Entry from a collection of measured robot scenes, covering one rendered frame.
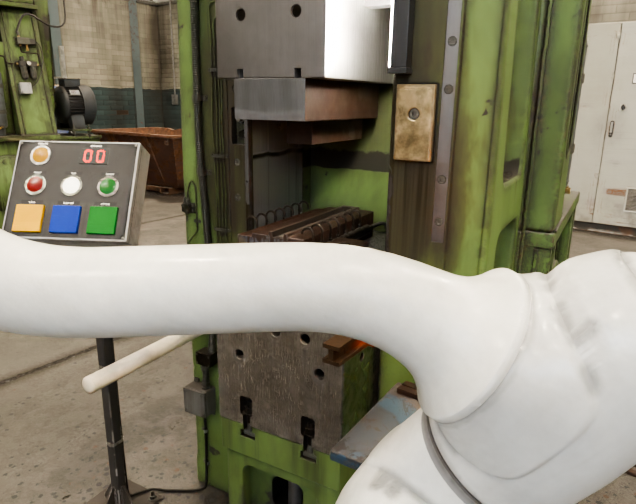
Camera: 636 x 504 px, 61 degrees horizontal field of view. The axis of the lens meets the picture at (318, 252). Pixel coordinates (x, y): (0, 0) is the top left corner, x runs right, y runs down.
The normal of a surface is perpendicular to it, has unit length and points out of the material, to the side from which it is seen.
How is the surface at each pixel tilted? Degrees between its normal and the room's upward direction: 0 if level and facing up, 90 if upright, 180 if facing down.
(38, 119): 79
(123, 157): 60
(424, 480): 67
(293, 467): 90
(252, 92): 90
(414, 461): 56
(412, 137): 90
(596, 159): 90
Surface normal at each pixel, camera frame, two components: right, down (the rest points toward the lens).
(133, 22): 0.80, 0.17
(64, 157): -0.06, -0.25
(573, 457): -0.20, 0.46
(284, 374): -0.49, 0.23
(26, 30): 0.72, 0.00
